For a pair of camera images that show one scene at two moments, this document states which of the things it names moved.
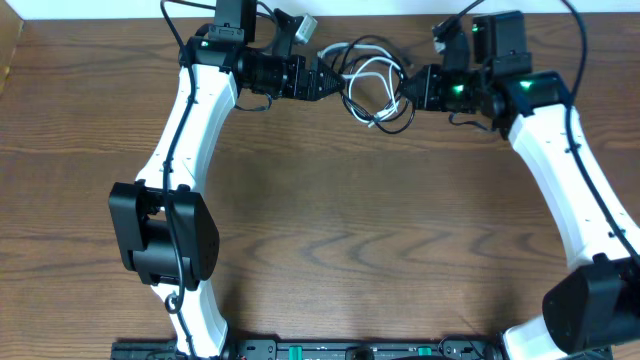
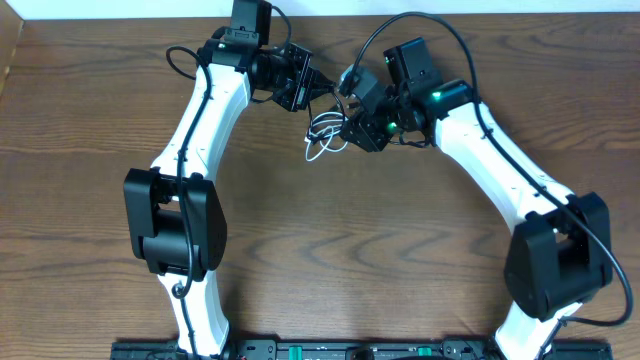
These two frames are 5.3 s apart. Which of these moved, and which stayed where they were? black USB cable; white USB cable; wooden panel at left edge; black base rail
Moved: black USB cable; white USB cable
Stayed: wooden panel at left edge; black base rail
